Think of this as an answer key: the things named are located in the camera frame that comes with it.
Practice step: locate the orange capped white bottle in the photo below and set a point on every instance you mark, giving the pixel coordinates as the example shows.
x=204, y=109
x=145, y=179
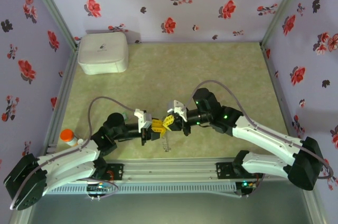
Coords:
x=67, y=135

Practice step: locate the white plastic box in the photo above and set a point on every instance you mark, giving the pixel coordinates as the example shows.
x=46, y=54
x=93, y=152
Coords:
x=103, y=52

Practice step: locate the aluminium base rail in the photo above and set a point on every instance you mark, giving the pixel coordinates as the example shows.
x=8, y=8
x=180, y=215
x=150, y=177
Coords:
x=169, y=169

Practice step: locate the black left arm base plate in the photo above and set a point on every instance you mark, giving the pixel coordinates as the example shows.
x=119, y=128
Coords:
x=116, y=172

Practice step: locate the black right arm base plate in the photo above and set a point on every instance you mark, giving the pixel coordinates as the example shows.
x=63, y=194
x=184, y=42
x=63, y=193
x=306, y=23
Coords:
x=224, y=171

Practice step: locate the aluminium corner post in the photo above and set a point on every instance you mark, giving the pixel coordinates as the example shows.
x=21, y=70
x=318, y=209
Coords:
x=283, y=7
x=50, y=4

